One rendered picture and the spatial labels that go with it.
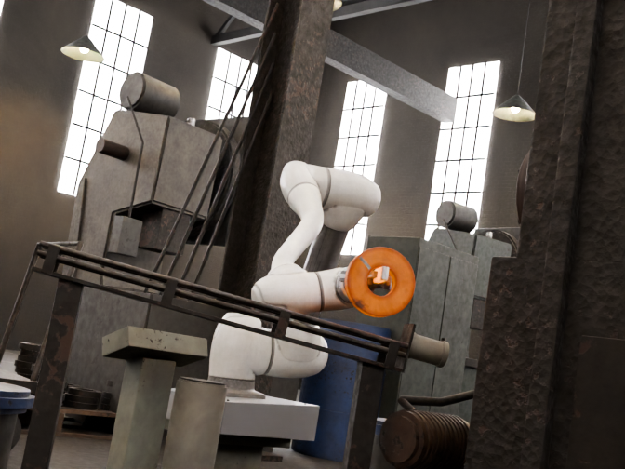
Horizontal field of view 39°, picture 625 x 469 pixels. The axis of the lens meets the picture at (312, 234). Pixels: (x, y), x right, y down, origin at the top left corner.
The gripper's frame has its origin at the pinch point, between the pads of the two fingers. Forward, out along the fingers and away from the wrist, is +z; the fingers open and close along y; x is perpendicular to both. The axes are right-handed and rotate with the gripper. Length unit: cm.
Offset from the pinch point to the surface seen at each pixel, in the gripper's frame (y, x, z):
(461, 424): -25.1, -29.4, -5.9
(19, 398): 73, -39, -26
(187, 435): 35, -41, -19
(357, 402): 1.5, -28.2, 1.4
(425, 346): -11.6, -14.1, 2.3
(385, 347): -2.5, -15.8, 3.0
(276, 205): -15, 78, -315
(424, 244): -122, 82, -365
